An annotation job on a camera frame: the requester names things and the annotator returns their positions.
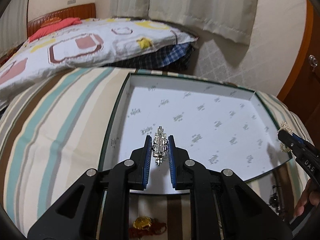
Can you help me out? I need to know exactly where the cream pearl bracelet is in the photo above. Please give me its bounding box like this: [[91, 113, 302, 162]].
[[279, 121, 293, 153]]

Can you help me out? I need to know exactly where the black cord pendant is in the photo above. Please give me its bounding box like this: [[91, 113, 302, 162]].
[[267, 185, 286, 217]]

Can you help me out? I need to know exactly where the red tassel gold charm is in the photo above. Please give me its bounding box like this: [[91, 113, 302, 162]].
[[129, 216, 167, 238]]

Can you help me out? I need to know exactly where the person's right hand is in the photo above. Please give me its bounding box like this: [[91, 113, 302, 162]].
[[293, 179, 320, 217]]

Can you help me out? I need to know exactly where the wooden door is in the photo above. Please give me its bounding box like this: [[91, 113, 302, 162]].
[[277, 1, 319, 144]]

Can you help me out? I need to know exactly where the green tray white lining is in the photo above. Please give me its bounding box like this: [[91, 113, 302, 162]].
[[99, 74, 291, 181]]

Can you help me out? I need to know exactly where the silver door lock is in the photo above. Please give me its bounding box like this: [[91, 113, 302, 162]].
[[308, 54, 318, 73]]

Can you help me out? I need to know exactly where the striped tablecloth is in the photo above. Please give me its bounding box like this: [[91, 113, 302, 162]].
[[1, 67, 310, 235]]

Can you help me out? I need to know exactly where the blue plaid bed sheet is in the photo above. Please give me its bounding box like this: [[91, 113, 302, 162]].
[[104, 43, 195, 72]]

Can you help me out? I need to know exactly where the white centre curtain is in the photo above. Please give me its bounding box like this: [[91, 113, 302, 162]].
[[110, 0, 258, 45]]

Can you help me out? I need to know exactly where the white curtain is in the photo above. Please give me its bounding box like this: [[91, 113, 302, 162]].
[[1, 0, 29, 57], [110, 0, 258, 45]]

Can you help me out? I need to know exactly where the pink pillow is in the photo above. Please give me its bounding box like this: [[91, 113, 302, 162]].
[[28, 17, 82, 43]]

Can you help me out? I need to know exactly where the wooden headboard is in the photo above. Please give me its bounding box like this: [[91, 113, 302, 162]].
[[27, 3, 96, 37]]

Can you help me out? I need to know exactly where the white left curtain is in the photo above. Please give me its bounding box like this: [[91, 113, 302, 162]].
[[1, 0, 29, 57]]

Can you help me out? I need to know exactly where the wall power socket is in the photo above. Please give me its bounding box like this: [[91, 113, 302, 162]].
[[67, 0, 76, 5]]

